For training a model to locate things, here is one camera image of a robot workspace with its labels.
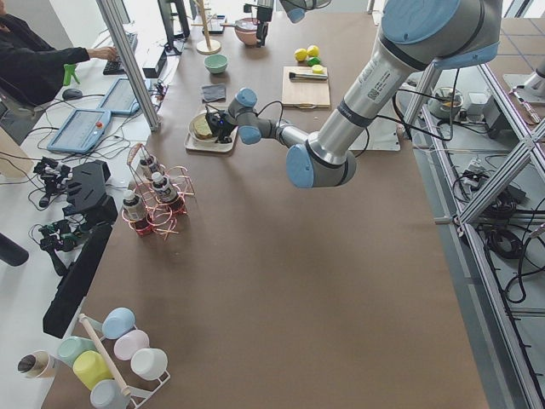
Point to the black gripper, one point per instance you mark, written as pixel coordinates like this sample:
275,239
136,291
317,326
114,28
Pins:
224,127
262,17

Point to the white round plate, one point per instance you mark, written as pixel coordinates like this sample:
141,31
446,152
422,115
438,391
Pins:
212,139

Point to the plain bread slice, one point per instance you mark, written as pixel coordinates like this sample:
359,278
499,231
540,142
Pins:
201,128

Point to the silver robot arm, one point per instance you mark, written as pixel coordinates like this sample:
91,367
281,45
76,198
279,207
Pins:
294,9
412,36

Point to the cream rabbit tray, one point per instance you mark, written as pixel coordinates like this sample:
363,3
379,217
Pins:
191,144

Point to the pink bowl of ice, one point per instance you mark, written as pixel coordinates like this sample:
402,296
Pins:
248,38

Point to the metal ice scoop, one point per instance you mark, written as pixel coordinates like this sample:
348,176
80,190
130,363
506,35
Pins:
243,25

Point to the folded grey cloth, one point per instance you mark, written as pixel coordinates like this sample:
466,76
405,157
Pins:
214,92

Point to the whole yellow lemon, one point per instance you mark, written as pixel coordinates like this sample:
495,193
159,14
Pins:
300,54
313,51

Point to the wooden mug tree stand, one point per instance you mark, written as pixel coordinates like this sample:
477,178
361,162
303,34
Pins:
208,46

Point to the steel knife black tip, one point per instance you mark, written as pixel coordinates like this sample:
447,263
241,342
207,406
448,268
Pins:
301,76

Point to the mint green bowl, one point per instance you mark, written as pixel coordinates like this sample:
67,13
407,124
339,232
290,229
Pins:
216,64

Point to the green lime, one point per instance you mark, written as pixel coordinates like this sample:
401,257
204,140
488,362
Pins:
313,61

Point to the half cut lemon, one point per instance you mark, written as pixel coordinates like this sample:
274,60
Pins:
318,69

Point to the wooden cutting board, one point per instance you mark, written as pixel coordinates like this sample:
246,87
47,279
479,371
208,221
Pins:
298,92

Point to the tea bottle white cap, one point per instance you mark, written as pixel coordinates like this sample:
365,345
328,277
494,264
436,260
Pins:
163,188

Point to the blue teach pendant far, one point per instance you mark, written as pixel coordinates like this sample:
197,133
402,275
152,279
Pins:
120,99

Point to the blue teach pendant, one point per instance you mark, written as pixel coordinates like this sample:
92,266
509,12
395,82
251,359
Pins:
120,99
81,131

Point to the blue teach pendant near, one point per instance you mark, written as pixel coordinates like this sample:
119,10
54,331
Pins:
81,131

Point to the black computer mouse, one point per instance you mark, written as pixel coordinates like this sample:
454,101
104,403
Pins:
72,94

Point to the seated person in black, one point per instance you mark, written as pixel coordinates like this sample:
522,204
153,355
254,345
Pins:
32,71

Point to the light blue cup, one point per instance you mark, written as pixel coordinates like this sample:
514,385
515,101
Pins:
118,322

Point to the pink cup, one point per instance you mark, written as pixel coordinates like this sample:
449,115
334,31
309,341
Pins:
128,344

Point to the white cup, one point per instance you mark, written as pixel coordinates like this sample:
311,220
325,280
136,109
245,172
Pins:
149,363

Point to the mint green cup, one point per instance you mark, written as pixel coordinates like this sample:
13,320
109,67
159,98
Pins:
72,347

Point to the yellow cup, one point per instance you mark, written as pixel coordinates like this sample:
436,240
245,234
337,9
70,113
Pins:
90,368

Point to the grey blue cup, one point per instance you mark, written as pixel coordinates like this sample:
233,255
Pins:
107,395

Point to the brown paper cup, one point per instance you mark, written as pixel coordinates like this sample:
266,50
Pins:
39,364

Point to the copper wire bottle rack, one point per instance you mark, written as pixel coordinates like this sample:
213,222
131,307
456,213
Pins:
161,218

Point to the aluminium frame post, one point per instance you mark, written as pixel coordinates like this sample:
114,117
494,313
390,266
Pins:
114,24

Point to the wooden rack handle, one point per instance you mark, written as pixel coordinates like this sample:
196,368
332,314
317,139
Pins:
85,321

